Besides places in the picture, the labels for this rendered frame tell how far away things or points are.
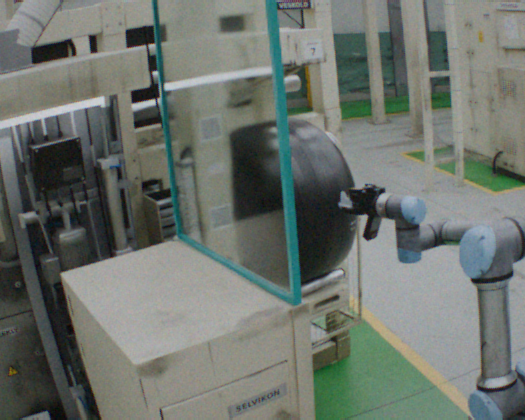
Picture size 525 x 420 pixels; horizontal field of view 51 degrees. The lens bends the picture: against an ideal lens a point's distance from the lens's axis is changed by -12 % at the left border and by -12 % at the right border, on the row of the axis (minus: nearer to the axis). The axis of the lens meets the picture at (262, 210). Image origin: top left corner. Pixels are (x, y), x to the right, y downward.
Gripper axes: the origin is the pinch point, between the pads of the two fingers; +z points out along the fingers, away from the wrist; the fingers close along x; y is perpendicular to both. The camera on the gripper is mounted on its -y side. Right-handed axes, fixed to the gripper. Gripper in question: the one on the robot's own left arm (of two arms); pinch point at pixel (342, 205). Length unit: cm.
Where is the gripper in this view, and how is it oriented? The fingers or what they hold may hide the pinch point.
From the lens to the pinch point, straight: 197.8
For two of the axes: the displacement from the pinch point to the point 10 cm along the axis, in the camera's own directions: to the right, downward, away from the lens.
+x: -8.3, 2.4, -4.9
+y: -1.6, -9.6, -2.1
